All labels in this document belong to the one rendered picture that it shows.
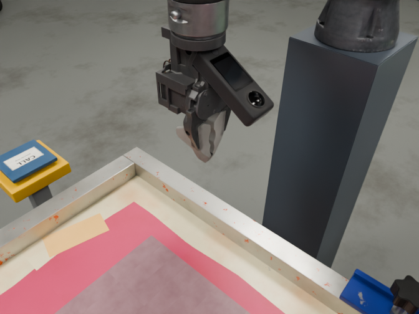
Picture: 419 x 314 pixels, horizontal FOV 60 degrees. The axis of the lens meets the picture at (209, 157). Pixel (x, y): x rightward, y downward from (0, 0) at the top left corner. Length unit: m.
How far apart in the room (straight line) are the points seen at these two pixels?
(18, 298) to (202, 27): 0.48
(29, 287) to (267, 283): 0.37
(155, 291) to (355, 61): 0.51
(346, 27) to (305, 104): 0.17
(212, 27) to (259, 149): 1.95
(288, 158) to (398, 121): 2.11
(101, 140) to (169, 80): 2.04
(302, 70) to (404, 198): 1.63
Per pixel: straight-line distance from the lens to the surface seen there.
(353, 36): 0.71
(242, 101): 0.45
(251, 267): 0.62
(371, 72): 0.69
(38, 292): 0.65
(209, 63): 0.47
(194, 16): 0.45
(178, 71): 0.52
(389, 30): 0.74
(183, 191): 0.68
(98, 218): 0.71
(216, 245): 0.64
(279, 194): 0.97
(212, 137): 0.56
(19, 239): 0.69
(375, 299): 0.58
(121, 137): 2.52
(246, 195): 2.05
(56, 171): 0.84
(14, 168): 0.86
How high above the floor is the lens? 1.47
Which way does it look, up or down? 40 degrees down
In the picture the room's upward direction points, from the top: straight up
